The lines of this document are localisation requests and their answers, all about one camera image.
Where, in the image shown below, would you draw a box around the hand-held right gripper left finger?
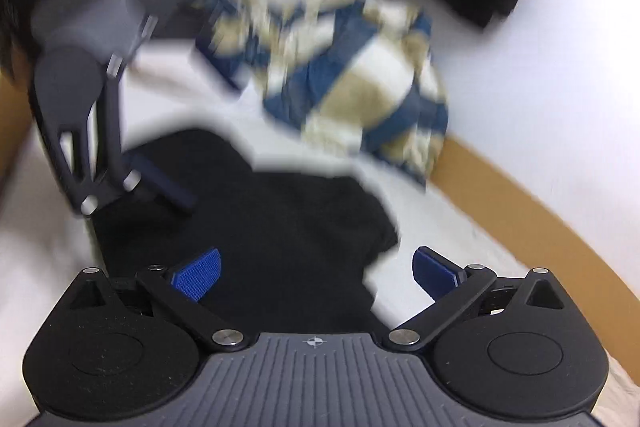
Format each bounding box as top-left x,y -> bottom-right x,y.
67,248 -> 249,352

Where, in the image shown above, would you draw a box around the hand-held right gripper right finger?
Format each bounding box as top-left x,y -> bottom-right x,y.
387,247 -> 568,349

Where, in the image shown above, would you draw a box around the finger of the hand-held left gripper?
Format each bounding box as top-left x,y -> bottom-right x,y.
129,0 -> 202,52
47,66 -> 195,215

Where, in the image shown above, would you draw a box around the black pants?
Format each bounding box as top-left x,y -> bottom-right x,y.
92,129 -> 401,335

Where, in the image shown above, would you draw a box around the white bed sheet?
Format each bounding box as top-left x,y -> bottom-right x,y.
0,32 -> 626,358

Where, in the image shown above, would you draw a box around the blue beige checkered duvet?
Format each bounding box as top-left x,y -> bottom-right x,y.
195,0 -> 451,194

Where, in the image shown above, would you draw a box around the hanging black garment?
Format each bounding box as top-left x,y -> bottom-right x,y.
425,0 -> 522,28

